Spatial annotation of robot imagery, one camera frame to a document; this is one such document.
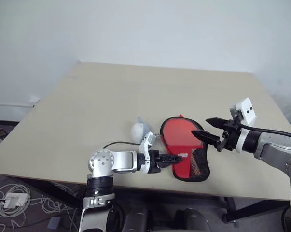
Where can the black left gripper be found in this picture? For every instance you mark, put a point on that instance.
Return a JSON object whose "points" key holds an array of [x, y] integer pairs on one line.
{"points": [[154, 161]]}

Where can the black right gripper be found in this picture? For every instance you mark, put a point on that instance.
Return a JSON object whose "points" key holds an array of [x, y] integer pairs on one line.
{"points": [[230, 140]]}

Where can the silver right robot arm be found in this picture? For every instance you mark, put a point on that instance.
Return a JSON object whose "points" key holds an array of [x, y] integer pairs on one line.
{"points": [[272, 147]]}

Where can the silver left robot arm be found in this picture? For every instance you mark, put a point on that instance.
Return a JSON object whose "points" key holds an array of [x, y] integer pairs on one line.
{"points": [[122, 162]]}

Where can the red black paddle case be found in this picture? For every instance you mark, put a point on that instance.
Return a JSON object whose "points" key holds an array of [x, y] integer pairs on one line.
{"points": [[199, 166]]}

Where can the white grey crumpled bag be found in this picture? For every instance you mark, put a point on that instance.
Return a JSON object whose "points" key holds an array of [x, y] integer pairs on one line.
{"points": [[138, 131]]}

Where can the dark rounded shape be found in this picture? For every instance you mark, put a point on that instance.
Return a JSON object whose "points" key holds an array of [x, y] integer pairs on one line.
{"points": [[138, 218], [193, 220]]}

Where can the small blue floor scrap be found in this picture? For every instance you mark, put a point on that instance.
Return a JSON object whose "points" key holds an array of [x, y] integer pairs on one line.
{"points": [[54, 222]]}

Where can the white power adapter box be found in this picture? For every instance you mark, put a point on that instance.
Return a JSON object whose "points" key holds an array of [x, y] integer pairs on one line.
{"points": [[15, 200]]}

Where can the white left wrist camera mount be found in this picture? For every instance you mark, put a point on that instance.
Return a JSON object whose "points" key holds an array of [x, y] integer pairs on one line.
{"points": [[147, 140]]}

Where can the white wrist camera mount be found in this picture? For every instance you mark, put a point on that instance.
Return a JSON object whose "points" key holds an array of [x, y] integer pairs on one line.
{"points": [[147, 140], [248, 109]]}

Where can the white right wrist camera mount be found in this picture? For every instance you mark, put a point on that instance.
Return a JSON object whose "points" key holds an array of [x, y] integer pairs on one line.
{"points": [[248, 109]]}

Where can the beige table with black frame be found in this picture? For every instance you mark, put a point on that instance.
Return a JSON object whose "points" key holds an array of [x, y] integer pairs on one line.
{"points": [[92, 104]]}

